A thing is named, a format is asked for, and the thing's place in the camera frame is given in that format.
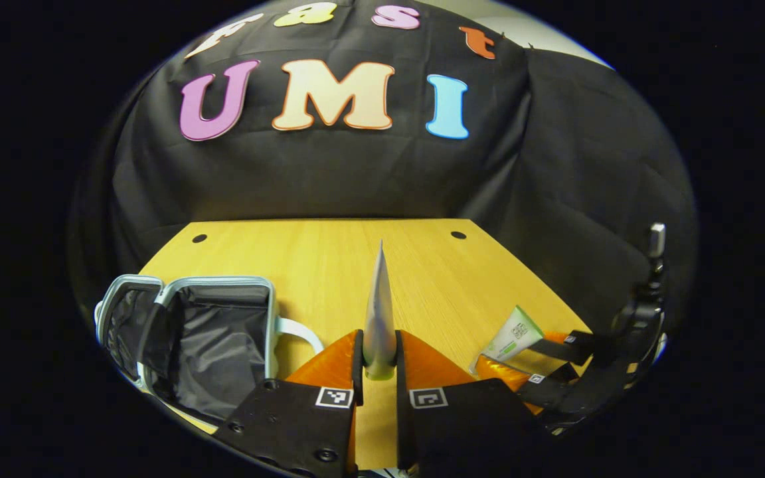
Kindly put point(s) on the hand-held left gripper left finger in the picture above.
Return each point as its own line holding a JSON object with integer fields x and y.
{"x": 359, "y": 365}

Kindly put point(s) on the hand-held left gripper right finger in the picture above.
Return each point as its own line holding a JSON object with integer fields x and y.
{"x": 400, "y": 365}

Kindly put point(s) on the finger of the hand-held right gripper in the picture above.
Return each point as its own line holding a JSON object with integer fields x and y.
{"x": 568, "y": 348}
{"x": 558, "y": 388}

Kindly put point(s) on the silver cream tube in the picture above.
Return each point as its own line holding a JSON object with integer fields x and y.
{"x": 380, "y": 312}

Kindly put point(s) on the white green cream tube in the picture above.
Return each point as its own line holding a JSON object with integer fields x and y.
{"x": 512, "y": 335}

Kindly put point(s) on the pale blue suitcase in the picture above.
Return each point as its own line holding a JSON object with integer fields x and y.
{"x": 216, "y": 352}

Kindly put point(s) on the black backdrop cloth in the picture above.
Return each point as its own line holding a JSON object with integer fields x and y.
{"x": 329, "y": 172}

